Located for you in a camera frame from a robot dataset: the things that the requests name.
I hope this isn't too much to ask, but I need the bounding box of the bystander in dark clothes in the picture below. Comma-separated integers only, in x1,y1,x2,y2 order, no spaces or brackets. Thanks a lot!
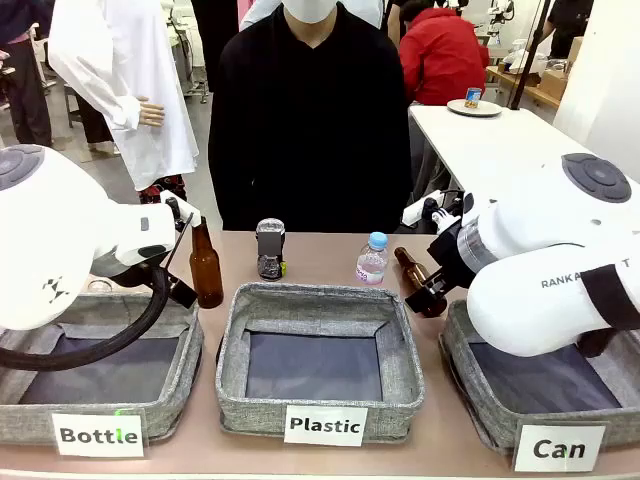
0,0,54,148

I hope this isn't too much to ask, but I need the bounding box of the white power strip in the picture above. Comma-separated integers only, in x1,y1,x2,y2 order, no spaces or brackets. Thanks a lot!
401,189,461,226

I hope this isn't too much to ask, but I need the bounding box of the clear plastic water bottle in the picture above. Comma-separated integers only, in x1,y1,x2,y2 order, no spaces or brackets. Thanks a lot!
355,231,390,287

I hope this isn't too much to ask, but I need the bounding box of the person in black sweater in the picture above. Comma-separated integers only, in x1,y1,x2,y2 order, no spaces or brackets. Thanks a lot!
207,0,414,233

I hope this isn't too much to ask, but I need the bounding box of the black tripod pole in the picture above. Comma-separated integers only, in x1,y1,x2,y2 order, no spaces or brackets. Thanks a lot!
507,0,552,112

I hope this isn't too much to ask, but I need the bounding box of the white Can label card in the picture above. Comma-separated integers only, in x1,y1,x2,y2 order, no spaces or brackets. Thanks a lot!
513,422,607,474

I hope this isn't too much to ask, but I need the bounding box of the grey fabric basket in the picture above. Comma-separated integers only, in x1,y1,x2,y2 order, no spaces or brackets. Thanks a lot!
214,281,426,445
0,288,205,447
438,298,640,450

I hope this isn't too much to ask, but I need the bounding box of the round grey plate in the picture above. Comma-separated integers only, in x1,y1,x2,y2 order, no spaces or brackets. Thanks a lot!
446,98,503,119

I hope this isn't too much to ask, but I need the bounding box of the brown glass beer bottle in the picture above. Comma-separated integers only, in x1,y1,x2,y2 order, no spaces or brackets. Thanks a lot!
188,215,225,310
393,246,447,318

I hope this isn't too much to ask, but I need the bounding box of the white face mask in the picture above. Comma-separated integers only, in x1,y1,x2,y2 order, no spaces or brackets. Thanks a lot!
281,0,341,24

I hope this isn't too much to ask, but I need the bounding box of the white table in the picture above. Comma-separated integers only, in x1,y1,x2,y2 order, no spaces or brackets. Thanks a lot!
407,103,601,207

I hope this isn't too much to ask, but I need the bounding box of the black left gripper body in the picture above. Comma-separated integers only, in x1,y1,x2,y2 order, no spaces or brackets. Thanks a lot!
166,271,200,310

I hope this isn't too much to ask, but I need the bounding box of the black cable sleeve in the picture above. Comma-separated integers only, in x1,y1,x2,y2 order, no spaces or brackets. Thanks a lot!
578,263,640,359

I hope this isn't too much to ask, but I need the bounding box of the white Plastic label card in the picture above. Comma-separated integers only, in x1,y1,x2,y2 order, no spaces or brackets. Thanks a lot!
283,404,369,447

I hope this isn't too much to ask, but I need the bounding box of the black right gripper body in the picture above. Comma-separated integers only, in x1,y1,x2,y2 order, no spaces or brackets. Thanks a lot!
426,223,477,290

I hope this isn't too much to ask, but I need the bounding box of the thick black cable hose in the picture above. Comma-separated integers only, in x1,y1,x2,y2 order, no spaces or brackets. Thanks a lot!
0,263,172,372

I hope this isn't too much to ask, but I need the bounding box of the crushed black drink can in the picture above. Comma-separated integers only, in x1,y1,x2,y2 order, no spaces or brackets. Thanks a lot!
255,217,289,282

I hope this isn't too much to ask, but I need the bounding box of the white Bottle label card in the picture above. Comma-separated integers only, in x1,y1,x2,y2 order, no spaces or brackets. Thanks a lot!
51,410,147,458

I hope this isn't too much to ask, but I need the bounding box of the person in red jacket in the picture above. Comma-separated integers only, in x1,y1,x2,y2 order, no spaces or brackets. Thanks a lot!
398,0,491,107

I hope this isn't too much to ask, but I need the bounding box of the cardboard box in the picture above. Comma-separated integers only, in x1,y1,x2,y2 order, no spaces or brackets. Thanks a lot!
539,35,584,99

